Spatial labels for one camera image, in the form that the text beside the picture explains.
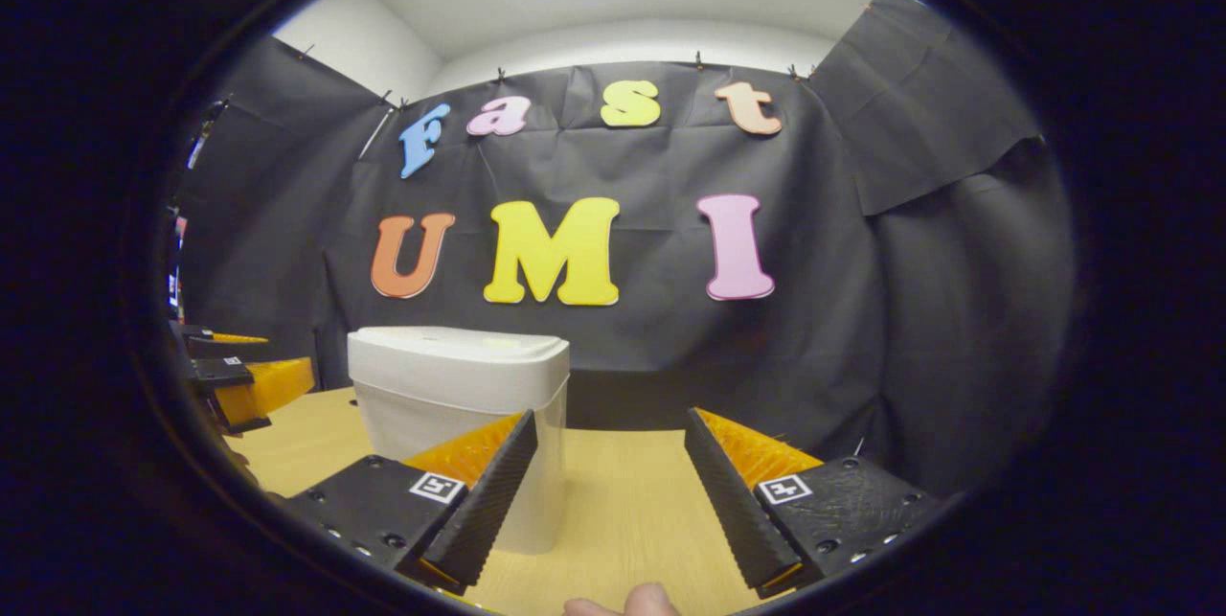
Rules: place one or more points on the colourful printed panel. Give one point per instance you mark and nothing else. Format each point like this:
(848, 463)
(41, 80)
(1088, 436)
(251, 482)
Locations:
(179, 262)

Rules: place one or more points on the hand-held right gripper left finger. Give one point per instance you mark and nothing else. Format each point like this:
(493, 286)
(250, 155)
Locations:
(488, 501)

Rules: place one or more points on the black backdrop cloth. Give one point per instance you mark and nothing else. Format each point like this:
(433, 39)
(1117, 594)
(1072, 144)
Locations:
(651, 338)

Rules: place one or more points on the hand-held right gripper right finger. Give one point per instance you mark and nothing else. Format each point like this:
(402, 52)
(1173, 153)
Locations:
(733, 511)

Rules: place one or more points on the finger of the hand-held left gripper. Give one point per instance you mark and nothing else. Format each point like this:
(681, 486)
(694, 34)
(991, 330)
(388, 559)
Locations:
(278, 384)
(215, 346)

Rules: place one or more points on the wooden desktop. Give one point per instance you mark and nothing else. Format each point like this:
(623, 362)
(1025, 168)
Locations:
(623, 501)

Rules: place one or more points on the white desktop garbage bin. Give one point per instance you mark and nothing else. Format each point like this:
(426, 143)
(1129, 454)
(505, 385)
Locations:
(450, 386)

